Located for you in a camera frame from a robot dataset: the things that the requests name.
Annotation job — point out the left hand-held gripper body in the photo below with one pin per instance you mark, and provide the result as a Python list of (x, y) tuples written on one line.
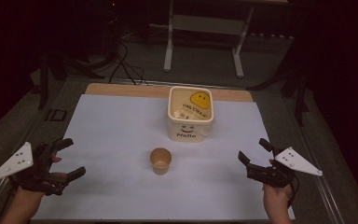
[(18, 161)]

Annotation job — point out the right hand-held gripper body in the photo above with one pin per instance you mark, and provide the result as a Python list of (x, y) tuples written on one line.
[(287, 168)]

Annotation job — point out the cream smiley-face trash bin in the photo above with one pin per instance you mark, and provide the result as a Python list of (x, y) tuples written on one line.
[(190, 113)]

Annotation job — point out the brown paper cup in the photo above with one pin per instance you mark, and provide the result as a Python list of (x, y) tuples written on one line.
[(160, 161)]

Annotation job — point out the person's left hand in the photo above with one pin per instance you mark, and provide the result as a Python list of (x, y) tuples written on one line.
[(37, 182)]

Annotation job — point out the person's right hand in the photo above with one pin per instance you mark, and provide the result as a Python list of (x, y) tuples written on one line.
[(276, 196)]

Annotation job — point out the white paper table cover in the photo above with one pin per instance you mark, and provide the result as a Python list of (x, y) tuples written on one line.
[(130, 174)]

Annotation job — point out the black metal stand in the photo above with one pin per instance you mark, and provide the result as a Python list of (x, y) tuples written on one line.
[(298, 90), (45, 81)]

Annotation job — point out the white metal stand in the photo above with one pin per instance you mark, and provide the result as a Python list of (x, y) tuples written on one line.
[(205, 34)]

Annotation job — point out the small black frame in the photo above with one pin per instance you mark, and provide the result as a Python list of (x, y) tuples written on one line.
[(56, 115)]

